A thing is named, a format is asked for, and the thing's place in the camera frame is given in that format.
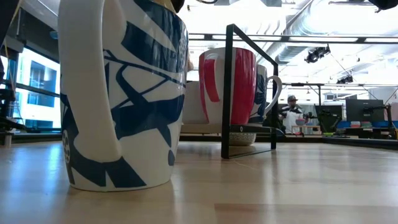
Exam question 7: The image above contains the black aluminium table frame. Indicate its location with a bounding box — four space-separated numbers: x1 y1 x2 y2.
12 132 398 151

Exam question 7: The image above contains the red and white mug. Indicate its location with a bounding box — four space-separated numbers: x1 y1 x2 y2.
198 46 258 126

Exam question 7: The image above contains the black monitor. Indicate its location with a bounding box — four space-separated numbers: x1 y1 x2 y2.
314 104 344 125
345 98 386 123

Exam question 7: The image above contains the black spotlight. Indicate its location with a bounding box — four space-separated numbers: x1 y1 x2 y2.
335 74 354 85
304 45 331 64

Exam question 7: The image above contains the black background rig frame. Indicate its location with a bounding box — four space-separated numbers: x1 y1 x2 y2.
281 81 398 108

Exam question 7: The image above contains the person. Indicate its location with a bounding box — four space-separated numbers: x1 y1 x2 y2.
278 95 308 134

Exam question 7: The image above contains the green succulent potted plant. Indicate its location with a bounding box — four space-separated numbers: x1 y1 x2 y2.
229 132 257 147

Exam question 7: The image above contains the large glass window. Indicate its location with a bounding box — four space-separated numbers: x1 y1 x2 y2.
0 46 62 133

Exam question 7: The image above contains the long linear light fixture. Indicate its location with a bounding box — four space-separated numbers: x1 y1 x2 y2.
188 32 398 44

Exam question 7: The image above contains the silver air duct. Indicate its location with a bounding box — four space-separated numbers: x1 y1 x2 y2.
245 0 343 82

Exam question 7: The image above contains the blue plastic bin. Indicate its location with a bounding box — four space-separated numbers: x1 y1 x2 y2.
337 120 398 129

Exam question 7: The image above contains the white blue floral mug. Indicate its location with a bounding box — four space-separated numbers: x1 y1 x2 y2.
57 0 190 193

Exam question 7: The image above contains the grey-green mug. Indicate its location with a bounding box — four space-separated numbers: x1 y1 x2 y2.
248 63 283 124

